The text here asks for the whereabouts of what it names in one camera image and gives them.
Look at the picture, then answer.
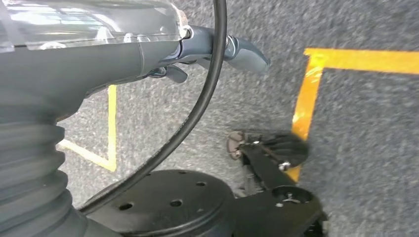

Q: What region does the yellow floor tape square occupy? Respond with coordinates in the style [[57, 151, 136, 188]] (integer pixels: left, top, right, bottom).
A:
[[285, 47, 419, 183], [58, 84, 118, 173]]

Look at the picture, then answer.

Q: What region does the thick black cable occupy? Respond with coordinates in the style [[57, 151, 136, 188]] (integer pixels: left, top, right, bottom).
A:
[[76, 0, 228, 216]]

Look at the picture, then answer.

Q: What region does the black wheeled base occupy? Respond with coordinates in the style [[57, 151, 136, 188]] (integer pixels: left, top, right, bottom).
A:
[[86, 144, 330, 237]]

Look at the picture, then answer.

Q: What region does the small caster wheel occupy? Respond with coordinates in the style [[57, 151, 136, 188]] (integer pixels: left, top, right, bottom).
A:
[[226, 130, 310, 171]]

